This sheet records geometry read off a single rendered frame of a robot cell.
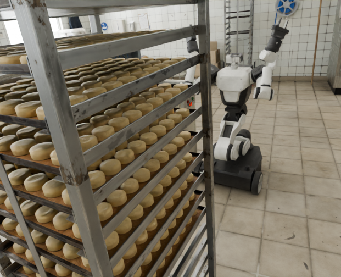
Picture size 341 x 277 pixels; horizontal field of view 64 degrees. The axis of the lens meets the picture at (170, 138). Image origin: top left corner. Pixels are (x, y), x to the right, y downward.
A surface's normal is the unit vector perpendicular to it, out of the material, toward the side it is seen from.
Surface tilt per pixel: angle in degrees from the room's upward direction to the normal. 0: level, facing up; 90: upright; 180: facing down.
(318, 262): 0
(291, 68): 90
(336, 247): 0
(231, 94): 90
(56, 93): 90
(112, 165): 0
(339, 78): 92
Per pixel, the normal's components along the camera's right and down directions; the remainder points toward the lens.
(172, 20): -0.36, 0.41
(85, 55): 0.88, 0.12
